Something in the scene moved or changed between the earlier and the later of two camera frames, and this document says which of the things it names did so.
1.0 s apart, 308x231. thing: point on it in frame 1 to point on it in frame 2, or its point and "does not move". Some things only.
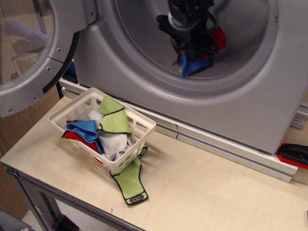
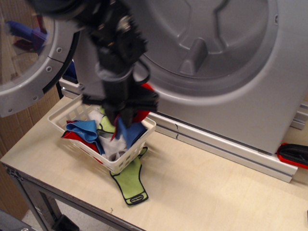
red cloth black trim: x=220 y=40 to x=138 y=115
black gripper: x=196 y=38 to x=120 y=87
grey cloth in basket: x=113 y=144 does not move
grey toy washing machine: x=250 y=94 does not move
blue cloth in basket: x=87 y=129 does not move
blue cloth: x=190 y=67 to x=132 y=133
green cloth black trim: x=129 y=181 does not move
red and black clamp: x=295 y=154 does not move
